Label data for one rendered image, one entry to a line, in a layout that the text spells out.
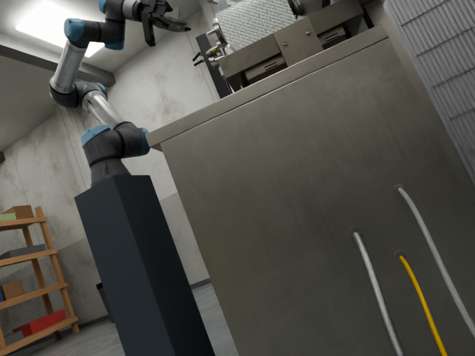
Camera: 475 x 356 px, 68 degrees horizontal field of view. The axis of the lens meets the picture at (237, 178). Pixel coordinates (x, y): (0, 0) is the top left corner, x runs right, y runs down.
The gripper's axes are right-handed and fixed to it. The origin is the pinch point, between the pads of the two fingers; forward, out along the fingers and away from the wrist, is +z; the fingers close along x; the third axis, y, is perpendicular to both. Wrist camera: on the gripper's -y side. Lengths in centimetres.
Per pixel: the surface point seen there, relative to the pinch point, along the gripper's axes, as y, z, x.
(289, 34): -6, 43, -26
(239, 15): 6.3, 20.1, -4.5
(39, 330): -387, -297, 417
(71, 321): -380, -276, 468
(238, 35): -0.4, 21.8, -4.6
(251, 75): -18.3, 35.3, -23.4
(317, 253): -58, 66, -31
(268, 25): 5.3, 30.5, -4.5
